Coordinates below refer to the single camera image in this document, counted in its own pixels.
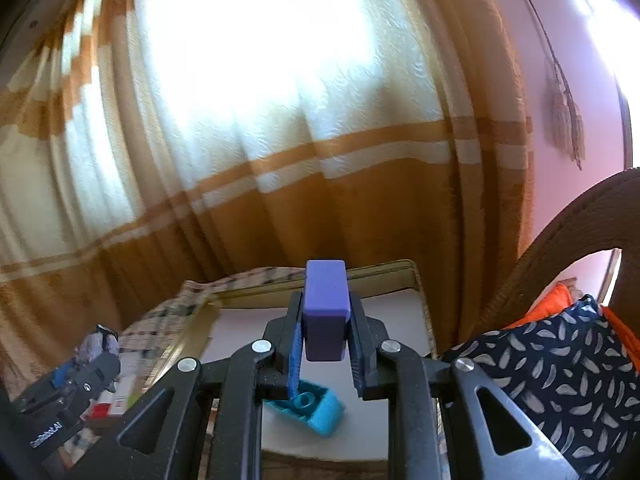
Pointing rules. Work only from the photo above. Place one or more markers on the plaid tablecloth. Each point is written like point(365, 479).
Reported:
point(160, 325)

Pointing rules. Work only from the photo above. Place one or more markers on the cream and orange curtain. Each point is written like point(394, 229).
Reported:
point(300, 185)

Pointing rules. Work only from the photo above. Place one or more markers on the teal toy block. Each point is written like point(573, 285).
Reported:
point(325, 412)

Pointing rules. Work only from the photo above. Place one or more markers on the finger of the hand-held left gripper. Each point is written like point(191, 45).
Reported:
point(61, 376)
point(97, 372)

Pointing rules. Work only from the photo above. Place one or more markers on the grey pouch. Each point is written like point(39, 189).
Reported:
point(100, 340)

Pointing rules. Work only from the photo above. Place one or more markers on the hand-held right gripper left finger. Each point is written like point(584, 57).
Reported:
point(295, 355)

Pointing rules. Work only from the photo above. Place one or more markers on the brown chair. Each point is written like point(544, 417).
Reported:
point(550, 240)

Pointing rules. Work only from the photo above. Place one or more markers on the purple toy block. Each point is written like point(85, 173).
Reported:
point(325, 300)

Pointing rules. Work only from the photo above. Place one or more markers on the navy leaf-patterned cushion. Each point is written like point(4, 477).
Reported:
point(550, 360)

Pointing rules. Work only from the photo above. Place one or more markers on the curtain tassel tieback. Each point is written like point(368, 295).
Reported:
point(562, 125)

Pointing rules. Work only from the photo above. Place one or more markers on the orange cushion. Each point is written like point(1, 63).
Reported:
point(545, 310)

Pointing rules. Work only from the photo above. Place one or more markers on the gold-rimmed white tray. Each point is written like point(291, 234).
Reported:
point(400, 310)

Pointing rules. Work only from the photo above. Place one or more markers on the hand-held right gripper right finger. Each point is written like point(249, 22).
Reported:
point(357, 360)

